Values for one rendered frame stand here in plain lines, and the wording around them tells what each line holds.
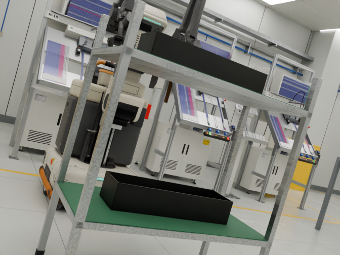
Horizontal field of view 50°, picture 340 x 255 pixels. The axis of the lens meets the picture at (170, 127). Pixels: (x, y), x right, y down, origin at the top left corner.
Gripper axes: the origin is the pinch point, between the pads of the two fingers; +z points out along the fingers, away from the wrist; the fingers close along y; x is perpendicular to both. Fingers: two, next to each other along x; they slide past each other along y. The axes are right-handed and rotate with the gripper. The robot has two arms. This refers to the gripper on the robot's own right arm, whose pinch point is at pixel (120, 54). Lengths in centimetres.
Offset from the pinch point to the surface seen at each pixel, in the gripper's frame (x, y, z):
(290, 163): -46, 70, 58
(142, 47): -43.3, -2.2, 21.3
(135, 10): -71, -15, 27
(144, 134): 234, 103, -46
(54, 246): 26, -13, 98
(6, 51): 301, -74, -144
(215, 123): 158, 158, -48
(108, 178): -19, -3, 71
